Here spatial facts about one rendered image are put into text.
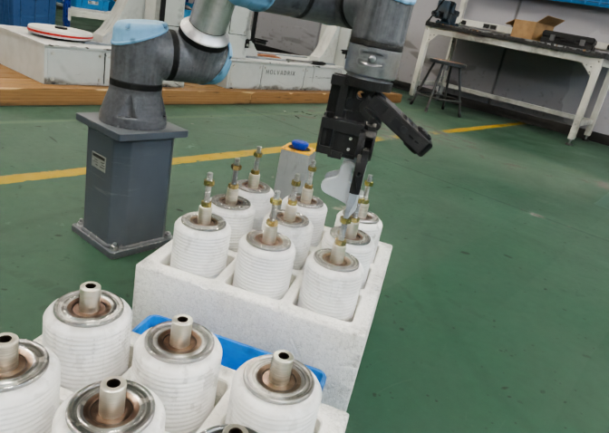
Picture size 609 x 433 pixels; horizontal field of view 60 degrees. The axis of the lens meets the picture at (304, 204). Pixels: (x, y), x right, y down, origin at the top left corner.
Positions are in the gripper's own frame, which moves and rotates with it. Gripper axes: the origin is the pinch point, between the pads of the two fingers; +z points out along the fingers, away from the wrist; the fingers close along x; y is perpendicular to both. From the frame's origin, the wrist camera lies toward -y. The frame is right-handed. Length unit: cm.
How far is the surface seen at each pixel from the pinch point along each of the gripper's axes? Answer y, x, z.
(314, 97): 51, -313, 30
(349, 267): -1.7, 1.9, 8.8
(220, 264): 19.5, -0.3, 15.3
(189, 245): 24.3, 2.7, 11.7
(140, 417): 13.4, 42.3, 8.7
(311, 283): 3.6, 3.7, 12.2
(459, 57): -66, -526, -13
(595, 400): -56, -19, 34
